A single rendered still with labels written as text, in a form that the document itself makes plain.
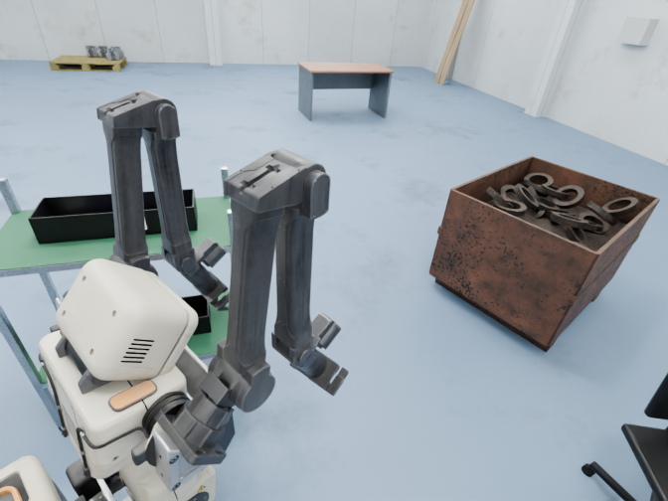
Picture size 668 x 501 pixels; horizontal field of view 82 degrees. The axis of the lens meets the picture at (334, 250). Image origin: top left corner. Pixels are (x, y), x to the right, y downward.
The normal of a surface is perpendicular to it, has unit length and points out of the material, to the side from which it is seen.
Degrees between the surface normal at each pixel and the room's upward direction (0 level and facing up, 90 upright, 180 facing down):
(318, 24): 90
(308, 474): 0
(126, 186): 90
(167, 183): 91
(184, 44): 90
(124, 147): 98
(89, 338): 48
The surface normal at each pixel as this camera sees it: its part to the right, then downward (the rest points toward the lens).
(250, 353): 0.73, 0.28
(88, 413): -0.13, -0.68
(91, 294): -0.45, -0.27
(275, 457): 0.07, -0.82
